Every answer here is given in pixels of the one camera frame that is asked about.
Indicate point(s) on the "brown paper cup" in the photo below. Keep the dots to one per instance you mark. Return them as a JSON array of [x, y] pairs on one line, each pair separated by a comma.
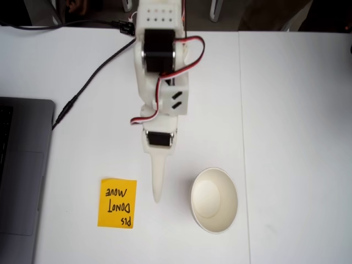
[[214, 198]]

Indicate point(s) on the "grey chair leg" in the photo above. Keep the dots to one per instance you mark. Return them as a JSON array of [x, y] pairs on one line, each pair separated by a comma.
[[127, 5], [215, 11]]

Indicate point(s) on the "black controller board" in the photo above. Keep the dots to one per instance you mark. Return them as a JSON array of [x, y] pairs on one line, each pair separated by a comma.
[[126, 27]]

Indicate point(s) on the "yellow handwritten sticky note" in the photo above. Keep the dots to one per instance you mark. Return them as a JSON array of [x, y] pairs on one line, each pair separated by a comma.
[[110, 217]]

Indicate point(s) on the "person's hand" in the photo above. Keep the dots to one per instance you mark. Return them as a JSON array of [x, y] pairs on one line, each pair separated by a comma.
[[78, 6]]

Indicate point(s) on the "dark grey laptop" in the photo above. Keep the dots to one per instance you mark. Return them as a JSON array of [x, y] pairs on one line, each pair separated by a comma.
[[24, 165]]

